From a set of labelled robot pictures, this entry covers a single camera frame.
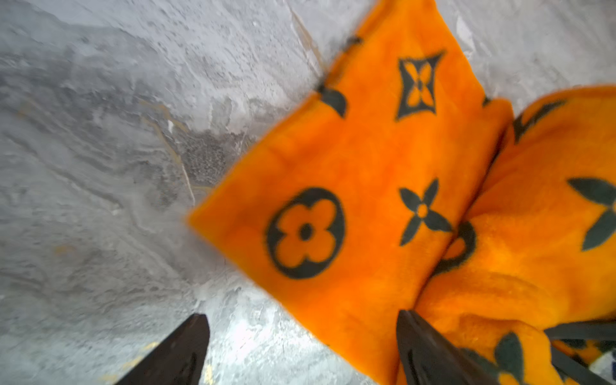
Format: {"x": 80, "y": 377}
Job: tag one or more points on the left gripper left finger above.
{"x": 178, "y": 360}

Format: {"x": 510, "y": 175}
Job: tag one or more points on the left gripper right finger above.
{"x": 429, "y": 359}

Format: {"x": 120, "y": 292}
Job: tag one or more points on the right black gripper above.
{"x": 584, "y": 331}

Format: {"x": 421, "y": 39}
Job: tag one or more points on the orange patterned pillowcase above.
{"x": 399, "y": 185}

